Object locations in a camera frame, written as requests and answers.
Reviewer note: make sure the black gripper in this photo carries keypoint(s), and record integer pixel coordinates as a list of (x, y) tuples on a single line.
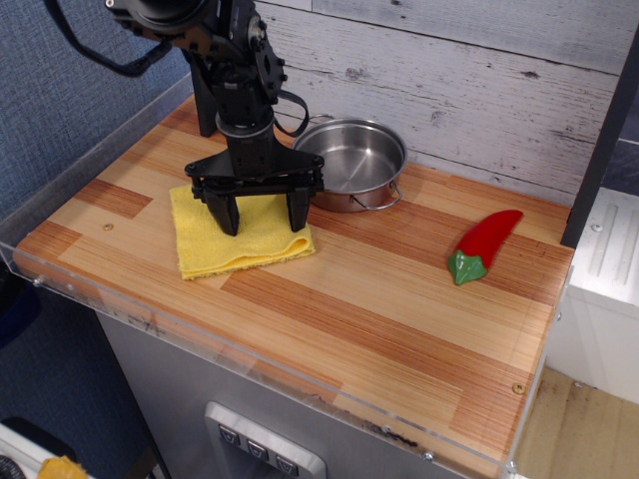
[(256, 166)]

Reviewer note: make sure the yellow cloth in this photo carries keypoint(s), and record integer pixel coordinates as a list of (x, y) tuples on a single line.
[(264, 236)]

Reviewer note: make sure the stainless steel pot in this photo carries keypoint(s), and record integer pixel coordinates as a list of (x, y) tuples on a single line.
[(363, 160)]

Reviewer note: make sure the red toy chili pepper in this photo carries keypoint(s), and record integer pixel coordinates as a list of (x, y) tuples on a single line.
[(473, 255)]

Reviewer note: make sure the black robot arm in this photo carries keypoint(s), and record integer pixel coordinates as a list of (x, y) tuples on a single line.
[(237, 80)]

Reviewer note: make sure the clear acrylic table guard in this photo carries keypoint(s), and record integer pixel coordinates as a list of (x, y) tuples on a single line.
[(370, 327)]

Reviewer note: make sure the silver toy cabinet front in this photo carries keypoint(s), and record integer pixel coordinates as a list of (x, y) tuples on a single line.
[(173, 385)]

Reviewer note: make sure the silver button panel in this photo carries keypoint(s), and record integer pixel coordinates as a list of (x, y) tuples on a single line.
[(262, 444)]

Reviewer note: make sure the yellow black object corner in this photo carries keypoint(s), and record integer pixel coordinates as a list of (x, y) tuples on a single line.
[(26, 447)]

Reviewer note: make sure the white side shelf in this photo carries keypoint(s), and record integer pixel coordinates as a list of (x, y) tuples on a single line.
[(595, 337)]

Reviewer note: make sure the dark vertical post left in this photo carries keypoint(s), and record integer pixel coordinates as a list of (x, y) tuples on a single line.
[(205, 102)]

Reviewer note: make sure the dark vertical post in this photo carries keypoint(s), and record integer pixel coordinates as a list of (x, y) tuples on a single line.
[(205, 102), (612, 126)]

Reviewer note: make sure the dark vertical post right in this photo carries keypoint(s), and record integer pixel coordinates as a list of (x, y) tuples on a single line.
[(612, 126)]

